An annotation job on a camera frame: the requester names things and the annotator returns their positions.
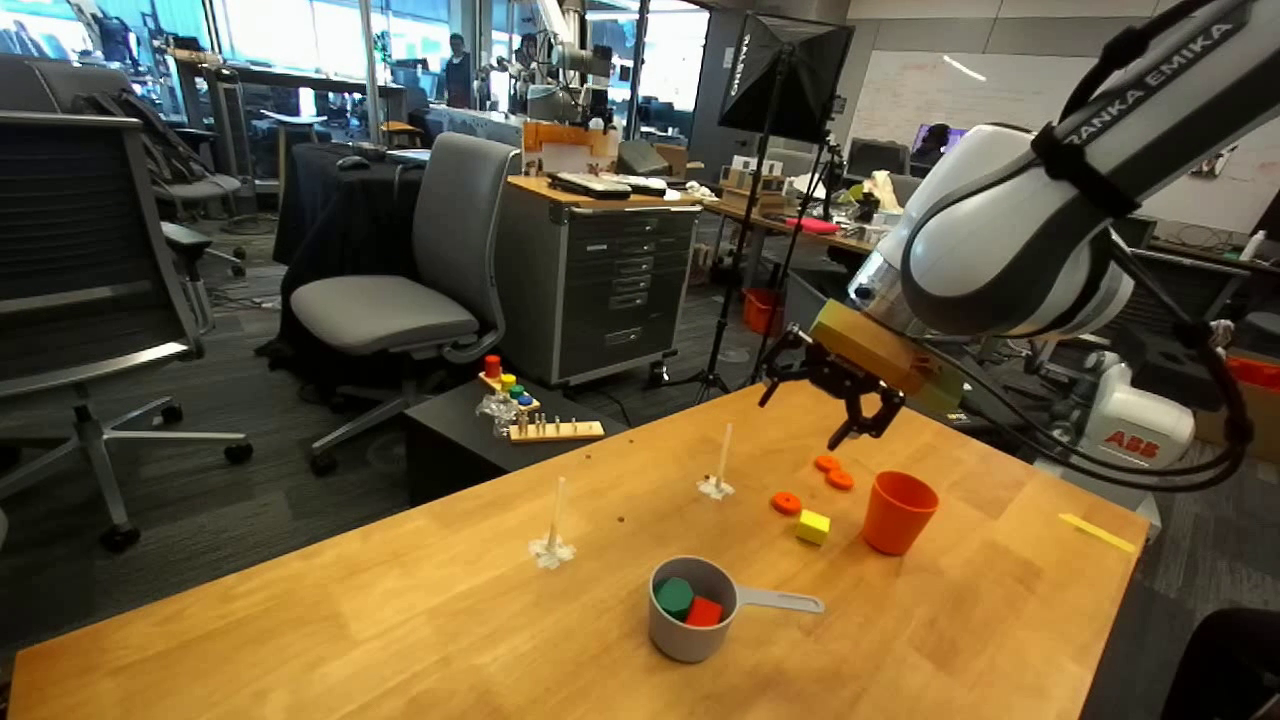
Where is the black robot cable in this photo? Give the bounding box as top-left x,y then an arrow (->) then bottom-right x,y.
934,0 -> 1280,497

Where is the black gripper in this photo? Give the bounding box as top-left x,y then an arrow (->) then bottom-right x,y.
760,331 -> 905,452

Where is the black softbox light stand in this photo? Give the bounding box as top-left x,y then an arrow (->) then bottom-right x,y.
695,14 -> 858,398

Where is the orange disc pair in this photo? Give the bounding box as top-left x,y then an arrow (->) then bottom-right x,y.
811,455 -> 858,494

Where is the red cube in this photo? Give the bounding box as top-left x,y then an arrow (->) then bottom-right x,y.
683,597 -> 724,627

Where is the grey drawer cabinet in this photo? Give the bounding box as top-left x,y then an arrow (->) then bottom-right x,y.
498,178 -> 702,387

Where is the wooden desk in background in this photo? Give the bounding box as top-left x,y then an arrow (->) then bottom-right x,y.
705,196 -> 875,257

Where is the yellow cube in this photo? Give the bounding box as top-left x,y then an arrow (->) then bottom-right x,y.
797,509 -> 832,543

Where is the white ABB robot base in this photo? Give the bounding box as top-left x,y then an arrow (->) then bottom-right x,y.
1071,354 -> 1197,485

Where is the orange plastic cup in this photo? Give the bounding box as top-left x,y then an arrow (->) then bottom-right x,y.
859,472 -> 941,556

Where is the black mesh office chair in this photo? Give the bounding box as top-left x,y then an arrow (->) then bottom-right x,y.
0,111 -> 254,552

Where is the grey measuring cup pot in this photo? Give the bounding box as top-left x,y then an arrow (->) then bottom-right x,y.
648,556 -> 823,665

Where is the wrist camera wooden mount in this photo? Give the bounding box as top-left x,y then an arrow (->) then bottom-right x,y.
811,299 -> 961,415

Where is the grey office chair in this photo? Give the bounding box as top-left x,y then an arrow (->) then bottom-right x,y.
290,132 -> 521,477

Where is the green cube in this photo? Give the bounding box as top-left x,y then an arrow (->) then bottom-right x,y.
657,575 -> 695,622

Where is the orange disc near cubes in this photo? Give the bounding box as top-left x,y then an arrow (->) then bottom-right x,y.
774,494 -> 804,516

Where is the colourful toy blocks set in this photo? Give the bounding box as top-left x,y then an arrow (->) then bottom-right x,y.
478,354 -> 606,444

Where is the clear stand with rod left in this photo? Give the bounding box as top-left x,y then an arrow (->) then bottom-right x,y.
529,480 -> 576,573

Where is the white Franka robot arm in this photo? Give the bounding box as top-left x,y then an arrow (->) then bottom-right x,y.
835,0 -> 1280,343

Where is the yellow tape strip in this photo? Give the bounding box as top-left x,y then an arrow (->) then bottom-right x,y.
1062,511 -> 1136,556

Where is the low black side table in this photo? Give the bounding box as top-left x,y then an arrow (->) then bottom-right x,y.
406,385 -> 572,504

